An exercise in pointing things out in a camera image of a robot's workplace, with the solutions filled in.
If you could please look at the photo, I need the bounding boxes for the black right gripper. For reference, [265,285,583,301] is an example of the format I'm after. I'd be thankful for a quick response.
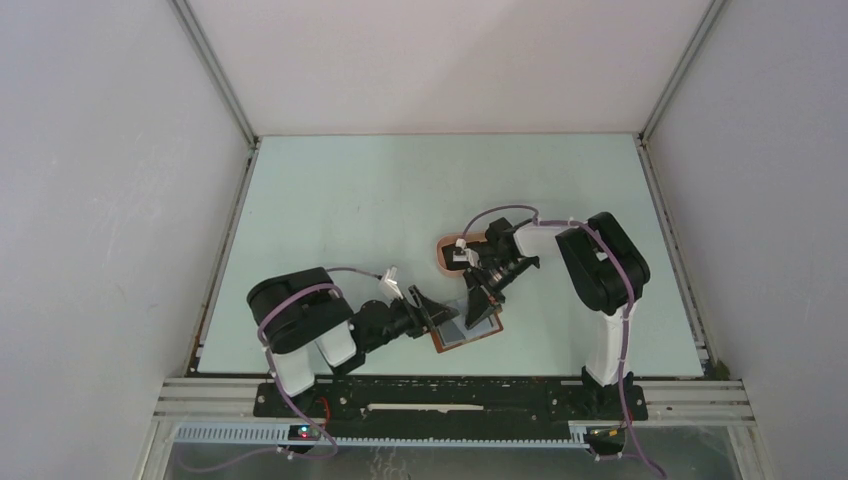
[463,256,535,328]

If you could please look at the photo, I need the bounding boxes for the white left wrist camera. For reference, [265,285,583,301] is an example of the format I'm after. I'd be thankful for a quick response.
[378,266,404,301]

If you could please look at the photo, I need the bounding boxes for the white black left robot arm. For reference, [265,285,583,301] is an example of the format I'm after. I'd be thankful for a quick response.
[246,266,459,417]

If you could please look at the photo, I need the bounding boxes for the pink oval plastic tray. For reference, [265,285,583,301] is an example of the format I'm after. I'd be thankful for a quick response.
[436,232,488,278]

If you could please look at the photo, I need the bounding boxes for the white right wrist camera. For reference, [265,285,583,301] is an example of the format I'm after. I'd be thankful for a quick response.
[445,237,479,270]

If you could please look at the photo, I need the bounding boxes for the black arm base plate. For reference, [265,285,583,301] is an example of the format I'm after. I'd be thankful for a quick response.
[253,375,648,441]

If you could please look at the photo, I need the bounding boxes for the brown leather card holder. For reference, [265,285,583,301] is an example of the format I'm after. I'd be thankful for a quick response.
[431,299,503,354]

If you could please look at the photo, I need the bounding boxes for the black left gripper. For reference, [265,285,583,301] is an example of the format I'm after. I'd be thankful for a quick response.
[363,283,457,353]

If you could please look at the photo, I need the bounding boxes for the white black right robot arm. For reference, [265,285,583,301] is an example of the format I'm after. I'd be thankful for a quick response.
[441,212,651,418]

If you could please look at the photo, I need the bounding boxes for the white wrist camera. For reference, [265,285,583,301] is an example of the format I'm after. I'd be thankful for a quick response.
[378,266,404,301]
[445,237,479,270]

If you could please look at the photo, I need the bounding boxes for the aluminium frame rail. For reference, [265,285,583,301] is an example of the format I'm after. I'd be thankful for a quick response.
[153,377,755,449]

